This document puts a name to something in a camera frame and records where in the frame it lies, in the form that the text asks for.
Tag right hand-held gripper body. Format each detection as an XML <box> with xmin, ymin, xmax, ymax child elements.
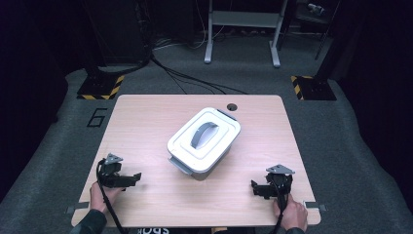
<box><xmin>265</xmin><ymin>164</ymin><xmax>296</xmax><ymax>211</ymax></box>

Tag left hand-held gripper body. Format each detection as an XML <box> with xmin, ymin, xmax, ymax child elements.
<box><xmin>96</xmin><ymin>153</ymin><xmax>130</xmax><ymax>189</ymax></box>

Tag transparent brown storage box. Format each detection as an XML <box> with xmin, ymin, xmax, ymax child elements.
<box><xmin>168</xmin><ymin>108</ymin><xmax>242</xmax><ymax>181</ymax></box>

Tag white lid with grey handle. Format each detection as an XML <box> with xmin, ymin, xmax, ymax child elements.
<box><xmin>167</xmin><ymin>106</ymin><xmax>242</xmax><ymax>174</ymax></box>

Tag person's left hand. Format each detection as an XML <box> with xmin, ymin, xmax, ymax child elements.
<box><xmin>89</xmin><ymin>180</ymin><xmax>126</xmax><ymax>214</ymax></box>

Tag person's right hand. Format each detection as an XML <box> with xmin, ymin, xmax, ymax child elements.
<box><xmin>272</xmin><ymin>194</ymin><xmax>309</xmax><ymax>232</ymax></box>

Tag person's dark printed clothing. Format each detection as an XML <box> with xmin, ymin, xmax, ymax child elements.
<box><xmin>135</xmin><ymin>227</ymin><xmax>170</xmax><ymax>234</ymax></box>

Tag black equipment cabinet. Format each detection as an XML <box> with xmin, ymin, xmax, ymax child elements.
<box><xmin>96</xmin><ymin>0</ymin><xmax>150</xmax><ymax>64</ymax></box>

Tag grey device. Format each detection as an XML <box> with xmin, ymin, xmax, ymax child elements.
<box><xmin>306</xmin><ymin>2</ymin><xmax>325</xmax><ymax>17</ymax></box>

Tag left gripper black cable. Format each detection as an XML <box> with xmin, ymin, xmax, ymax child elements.
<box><xmin>95</xmin><ymin>158</ymin><xmax>130</xmax><ymax>234</ymax></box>

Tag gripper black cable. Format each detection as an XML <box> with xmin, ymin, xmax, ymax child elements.
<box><xmin>271</xmin><ymin>175</ymin><xmax>288</xmax><ymax>234</ymax></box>
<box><xmin>95</xmin><ymin>158</ymin><xmax>130</xmax><ymax>234</ymax></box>

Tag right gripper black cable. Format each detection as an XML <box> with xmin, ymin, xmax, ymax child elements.
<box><xmin>271</xmin><ymin>175</ymin><xmax>288</xmax><ymax>234</ymax></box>

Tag grey table bracket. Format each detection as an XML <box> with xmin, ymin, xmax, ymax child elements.
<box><xmin>305</xmin><ymin>201</ymin><xmax>327</xmax><ymax>213</ymax></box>
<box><xmin>66</xmin><ymin>202</ymin><xmax>91</xmax><ymax>214</ymax></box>

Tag hazard-striped black base plate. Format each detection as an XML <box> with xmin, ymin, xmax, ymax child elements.
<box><xmin>76</xmin><ymin>73</ymin><xmax>126</xmax><ymax>100</ymax></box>
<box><xmin>290</xmin><ymin>75</ymin><xmax>338</xmax><ymax>101</ymax></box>

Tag thick black floor cable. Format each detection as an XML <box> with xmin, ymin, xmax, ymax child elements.
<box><xmin>96</xmin><ymin>53</ymin><xmax>154</xmax><ymax>77</ymax></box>

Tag black stand post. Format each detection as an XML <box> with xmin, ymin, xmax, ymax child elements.
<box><xmin>82</xmin><ymin>0</ymin><xmax>105</xmax><ymax>79</ymax></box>

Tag thin black floor cables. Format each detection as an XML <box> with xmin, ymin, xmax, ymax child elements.
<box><xmin>149</xmin><ymin>56</ymin><xmax>249</xmax><ymax>96</ymax></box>

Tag white floor cable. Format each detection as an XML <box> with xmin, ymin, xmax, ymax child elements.
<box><xmin>154</xmin><ymin>19</ymin><xmax>228</xmax><ymax>52</ymax></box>

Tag grey metal desk frame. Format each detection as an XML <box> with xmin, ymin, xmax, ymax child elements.
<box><xmin>204</xmin><ymin>0</ymin><xmax>289</xmax><ymax>68</ymax></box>

